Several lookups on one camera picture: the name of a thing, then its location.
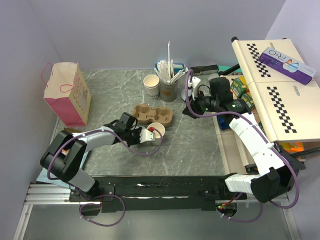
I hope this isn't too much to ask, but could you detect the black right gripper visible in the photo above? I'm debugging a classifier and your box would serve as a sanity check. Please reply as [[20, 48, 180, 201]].
[[182, 88, 220, 120]]

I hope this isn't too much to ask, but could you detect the grey straw holder cup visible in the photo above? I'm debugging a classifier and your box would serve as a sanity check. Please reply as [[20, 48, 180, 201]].
[[159, 80, 178, 103]]

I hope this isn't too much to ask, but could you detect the brown pulp cup carrier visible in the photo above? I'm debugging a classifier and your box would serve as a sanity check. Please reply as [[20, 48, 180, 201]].
[[132, 104, 174, 127]]

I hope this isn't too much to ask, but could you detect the white paper cup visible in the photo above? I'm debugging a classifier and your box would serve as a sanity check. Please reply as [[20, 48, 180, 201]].
[[147, 122, 166, 146]]

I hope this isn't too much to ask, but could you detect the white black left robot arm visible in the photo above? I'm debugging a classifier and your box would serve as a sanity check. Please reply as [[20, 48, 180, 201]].
[[40, 112, 143, 201]]

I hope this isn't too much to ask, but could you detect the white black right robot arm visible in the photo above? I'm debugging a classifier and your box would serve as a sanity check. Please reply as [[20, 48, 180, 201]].
[[183, 71, 302, 208]]

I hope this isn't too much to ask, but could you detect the tall wrapped straw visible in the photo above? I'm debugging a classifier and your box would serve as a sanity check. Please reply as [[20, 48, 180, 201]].
[[167, 41, 172, 80]]

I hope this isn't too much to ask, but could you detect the blue snack packet right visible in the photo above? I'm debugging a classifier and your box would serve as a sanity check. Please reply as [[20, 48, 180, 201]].
[[217, 114, 234, 131]]

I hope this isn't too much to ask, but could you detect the black rectangular box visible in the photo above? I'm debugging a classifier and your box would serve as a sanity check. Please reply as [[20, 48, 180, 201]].
[[190, 64, 219, 76]]

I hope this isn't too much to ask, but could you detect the blue white box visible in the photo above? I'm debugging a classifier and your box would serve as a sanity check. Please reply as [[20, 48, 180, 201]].
[[155, 60, 186, 74]]

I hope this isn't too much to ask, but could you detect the stack of white paper cups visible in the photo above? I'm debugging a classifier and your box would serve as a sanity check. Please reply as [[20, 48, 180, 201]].
[[143, 74, 160, 99]]

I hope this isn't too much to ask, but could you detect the bundle of wrapped straws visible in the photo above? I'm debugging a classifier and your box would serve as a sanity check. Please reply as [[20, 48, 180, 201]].
[[154, 59, 189, 85]]

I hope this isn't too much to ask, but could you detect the green box upper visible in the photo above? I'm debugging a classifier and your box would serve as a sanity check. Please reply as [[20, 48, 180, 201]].
[[230, 76, 248, 99]]

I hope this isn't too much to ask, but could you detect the green box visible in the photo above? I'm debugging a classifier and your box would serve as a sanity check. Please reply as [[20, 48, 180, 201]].
[[241, 92, 256, 110], [230, 76, 248, 99]]

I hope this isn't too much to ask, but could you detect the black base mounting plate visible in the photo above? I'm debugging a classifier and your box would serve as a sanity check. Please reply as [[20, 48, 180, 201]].
[[69, 176, 235, 213]]

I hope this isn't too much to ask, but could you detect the green box lower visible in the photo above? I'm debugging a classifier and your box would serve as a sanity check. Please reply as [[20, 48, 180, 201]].
[[241, 92, 256, 110]]

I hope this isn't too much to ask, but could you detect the pink white paper bag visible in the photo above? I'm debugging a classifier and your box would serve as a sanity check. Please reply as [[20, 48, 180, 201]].
[[42, 62, 92, 127]]

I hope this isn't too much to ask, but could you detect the brown blue snack packet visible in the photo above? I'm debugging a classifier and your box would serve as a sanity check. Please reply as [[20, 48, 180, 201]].
[[36, 127, 91, 187]]

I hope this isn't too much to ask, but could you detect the cream checkered folding board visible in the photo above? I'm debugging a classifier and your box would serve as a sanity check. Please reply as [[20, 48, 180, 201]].
[[212, 37, 320, 176]]

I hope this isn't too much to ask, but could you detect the purple white R&O box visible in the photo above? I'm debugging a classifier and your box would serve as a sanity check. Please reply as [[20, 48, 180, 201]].
[[258, 47, 317, 85]]

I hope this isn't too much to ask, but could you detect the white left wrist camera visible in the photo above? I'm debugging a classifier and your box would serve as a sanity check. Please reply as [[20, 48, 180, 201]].
[[139, 128, 156, 143]]

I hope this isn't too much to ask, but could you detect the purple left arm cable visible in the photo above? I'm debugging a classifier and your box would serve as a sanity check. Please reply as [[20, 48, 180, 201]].
[[46, 127, 165, 227]]

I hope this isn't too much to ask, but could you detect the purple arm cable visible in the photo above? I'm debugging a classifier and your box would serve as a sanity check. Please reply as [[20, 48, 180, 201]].
[[184, 69, 301, 223], [46, 127, 165, 227]]

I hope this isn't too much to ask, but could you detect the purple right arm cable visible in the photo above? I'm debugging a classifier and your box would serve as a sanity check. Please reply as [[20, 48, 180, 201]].
[[184, 69, 301, 223]]

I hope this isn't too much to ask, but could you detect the aluminium rail frame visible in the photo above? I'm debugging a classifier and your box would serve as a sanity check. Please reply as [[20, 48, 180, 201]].
[[14, 184, 301, 240]]

